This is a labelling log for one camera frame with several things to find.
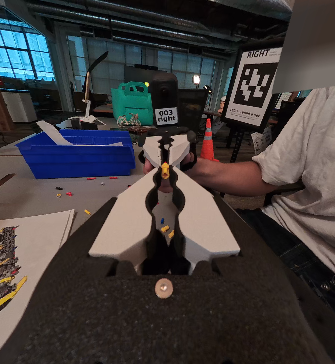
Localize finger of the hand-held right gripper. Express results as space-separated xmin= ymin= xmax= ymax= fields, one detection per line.
xmin=167 ymin=135 xmax=190 ymax=169
xmin=143 ymin=136 xmax=164 ymax=168

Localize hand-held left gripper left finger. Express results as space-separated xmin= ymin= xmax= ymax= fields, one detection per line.
xmin=88 ymin=167 xmax=161 ymax=273

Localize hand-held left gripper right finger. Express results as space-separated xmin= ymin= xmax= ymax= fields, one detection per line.
xmin=170 ymin=166 xmax=241 ymax=272

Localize person's right forearm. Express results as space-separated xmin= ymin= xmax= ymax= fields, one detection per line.
xmin=210 ymin=159 xmax=273 ymax=197

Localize lego instruction booklet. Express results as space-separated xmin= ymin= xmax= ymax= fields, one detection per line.
xmin=0 ymin=209 xmax=75 ymax=356

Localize person's right hand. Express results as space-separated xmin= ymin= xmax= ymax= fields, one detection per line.
xmin=143 ymin=153 xmax=212 ymax=194

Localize orange grey striped cone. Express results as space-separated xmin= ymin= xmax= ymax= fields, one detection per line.
xmin=200 ymin=118 xmax=220 ymax=162

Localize black mesh office chair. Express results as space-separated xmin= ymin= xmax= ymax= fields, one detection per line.
xmin=179 ymin=89 xmax=209 ymax=134

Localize teal bag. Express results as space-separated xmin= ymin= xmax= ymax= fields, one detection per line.
xmin=111 ymin=82 xmax=154 ymax=126

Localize small bicycle model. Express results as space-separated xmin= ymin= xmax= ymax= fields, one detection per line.
xmin=117 ymin=113 xmax=142 ymax=128

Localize black sign stand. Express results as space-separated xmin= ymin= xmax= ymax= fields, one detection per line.
xmin=217 ymin=125 xmax=253 ymax=163

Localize blue plastic bin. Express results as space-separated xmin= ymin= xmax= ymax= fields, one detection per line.
xmin=15 ymin=129 xmax=136 ymax=180

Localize printed white sheets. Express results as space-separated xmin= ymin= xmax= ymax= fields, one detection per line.
xmin=251 ymin=126 xmax=272 ymax=155

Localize black white marker sign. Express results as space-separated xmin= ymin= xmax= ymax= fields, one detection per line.
xmin=221 ymin=43 xmax=283 ymax=133

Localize white paper sheet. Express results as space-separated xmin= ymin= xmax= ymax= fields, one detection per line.
xmin=36 ymin=120 xmax=124 ymax=147

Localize person's white shirt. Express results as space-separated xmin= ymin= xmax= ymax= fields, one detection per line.
xmin=253 ymin=84 xmax=335 ymax=273

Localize white cabinet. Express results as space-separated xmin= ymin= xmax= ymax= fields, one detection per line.
xmin=1 ymin=89 xmax=38 ymax=123

